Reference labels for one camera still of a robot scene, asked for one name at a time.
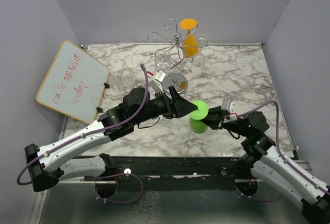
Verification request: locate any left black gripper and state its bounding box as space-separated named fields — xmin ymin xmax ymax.
xmin=133 ymin=85 xmax=197 ymax=125

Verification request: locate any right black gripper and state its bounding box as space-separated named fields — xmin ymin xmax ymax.
xmin=192 ymin=105 xmax=250 ymax=137

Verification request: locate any green plastic wine glass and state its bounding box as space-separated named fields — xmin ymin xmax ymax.
xmin=189 ymin=100 xmax=209 ymax=134

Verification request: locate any clear wine glass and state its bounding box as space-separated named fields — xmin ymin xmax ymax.
xmin=155 ymin=49 xmax=171 ymax=75
xmin=120 ymin=67 xmax=135 ymax=97
xmin=191 ymin=34 xmax=210 ymax=74

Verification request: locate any orange plastic wine glass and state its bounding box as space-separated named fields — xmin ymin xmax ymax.
xmin=179 ymin=18 xmax=200 ymax=58

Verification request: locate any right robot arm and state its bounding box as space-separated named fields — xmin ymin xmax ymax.
xmin=202 ymin=107 xmax=329 ymax=223

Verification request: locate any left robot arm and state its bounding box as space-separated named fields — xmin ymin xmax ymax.
xmin=24 ymin=87 xmax=197 ymax=192

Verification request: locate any chrome wine glass rack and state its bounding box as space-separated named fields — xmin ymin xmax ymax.
xmin=147 ymin=19 xmax=198 ymax=94

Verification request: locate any clear glass tumbler left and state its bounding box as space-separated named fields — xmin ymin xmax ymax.
xmin=108 ymin=74 xmax=124 ymax=94

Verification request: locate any small whiteboard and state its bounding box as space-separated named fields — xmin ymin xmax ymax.
xmin=36 ymin=40 xmax=109 ymax=124

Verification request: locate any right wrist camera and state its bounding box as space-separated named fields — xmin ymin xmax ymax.
xmin=220 ymin=99 xmax=237 ymax=119

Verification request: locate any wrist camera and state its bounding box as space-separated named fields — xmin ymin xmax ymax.
xmin=220 ymin=99 xmax=237 ymax=119
xmin=149 ymin=70 xmax=167 ymax=93

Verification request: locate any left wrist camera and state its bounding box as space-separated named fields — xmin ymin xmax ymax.
xmin=149 ymin=70 xmax=167 ymax=93

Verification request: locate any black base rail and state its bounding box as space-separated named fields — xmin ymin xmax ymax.
xmin=84 ymin=156 xmax=252 ymax=191

